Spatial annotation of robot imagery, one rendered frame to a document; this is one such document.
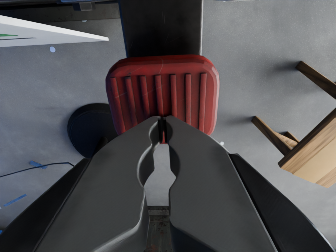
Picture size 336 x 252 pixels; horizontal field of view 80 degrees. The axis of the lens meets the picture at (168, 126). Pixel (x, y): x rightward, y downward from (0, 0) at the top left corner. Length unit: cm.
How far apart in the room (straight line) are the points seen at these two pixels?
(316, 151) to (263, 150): 42
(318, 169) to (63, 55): 109
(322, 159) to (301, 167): 7
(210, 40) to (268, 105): 42
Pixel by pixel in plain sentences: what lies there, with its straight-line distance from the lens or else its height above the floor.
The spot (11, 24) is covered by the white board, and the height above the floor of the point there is 51.
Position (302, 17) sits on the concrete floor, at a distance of 100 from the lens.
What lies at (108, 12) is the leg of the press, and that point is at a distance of 87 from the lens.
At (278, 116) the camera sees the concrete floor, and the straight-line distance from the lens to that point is 113.
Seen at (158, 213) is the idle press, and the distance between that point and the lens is 149.
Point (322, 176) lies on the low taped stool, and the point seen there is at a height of 33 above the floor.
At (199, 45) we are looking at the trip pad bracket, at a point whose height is 71.
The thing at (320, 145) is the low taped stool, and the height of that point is 33.
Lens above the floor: 87
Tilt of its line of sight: 58 degrees down
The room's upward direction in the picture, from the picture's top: 179 degrees counter-clockwise
